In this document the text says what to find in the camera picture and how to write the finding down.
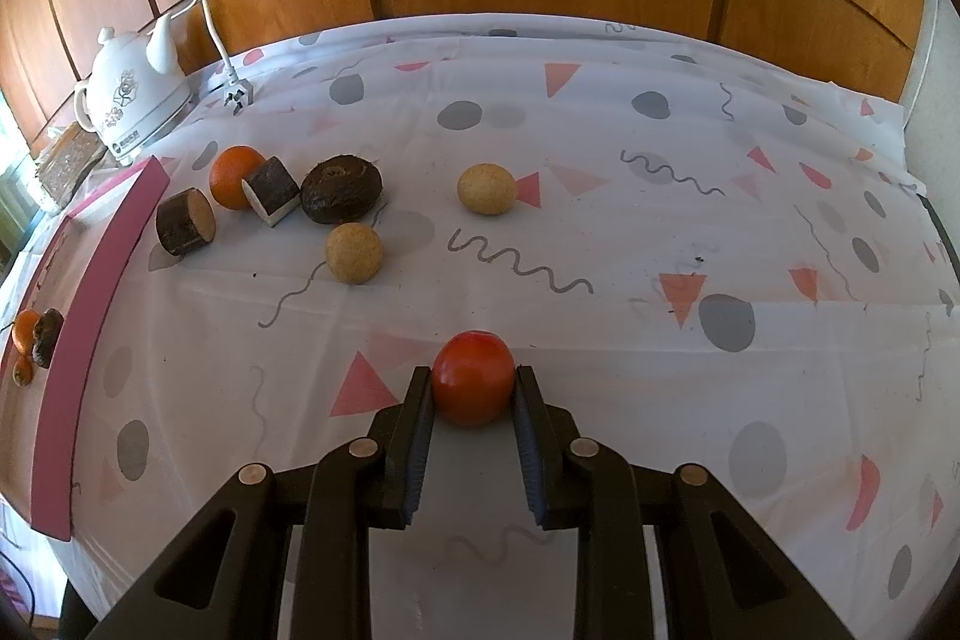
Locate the red tomato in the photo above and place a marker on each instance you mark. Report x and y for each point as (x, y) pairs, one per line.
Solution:
(472, 377)

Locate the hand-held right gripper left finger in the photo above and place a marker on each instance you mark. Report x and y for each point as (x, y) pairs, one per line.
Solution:
(420, 452)

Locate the round tan fruit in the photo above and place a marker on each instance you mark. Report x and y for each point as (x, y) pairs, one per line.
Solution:
(353, 254)
(486, 189)

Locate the dark brown water chestnut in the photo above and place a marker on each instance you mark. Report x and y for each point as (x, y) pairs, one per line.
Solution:
(48, 336)
(342, 190)

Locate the dark sugarcane piece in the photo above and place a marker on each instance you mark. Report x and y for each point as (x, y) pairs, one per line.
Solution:
(271, 190)
(185, 224)

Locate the patterned white tablecloth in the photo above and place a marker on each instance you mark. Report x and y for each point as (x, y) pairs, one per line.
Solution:
(637, 250)

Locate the white floral electric kettle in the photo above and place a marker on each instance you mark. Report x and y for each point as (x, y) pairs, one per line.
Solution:
(131, 93)

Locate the small orange carrot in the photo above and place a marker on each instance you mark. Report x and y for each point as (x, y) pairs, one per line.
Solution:
(21, 372)

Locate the orange mandarin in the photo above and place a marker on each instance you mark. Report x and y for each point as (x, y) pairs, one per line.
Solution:
(229, 179)
(25, 329)

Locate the pink-edged shallow box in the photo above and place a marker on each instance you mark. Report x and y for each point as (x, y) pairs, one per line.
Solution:
(97, 310)

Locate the silver embossed tissue box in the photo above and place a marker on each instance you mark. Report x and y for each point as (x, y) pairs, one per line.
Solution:
(67, 164)

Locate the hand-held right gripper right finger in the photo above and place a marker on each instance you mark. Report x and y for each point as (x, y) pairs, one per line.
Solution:
(529, 452)

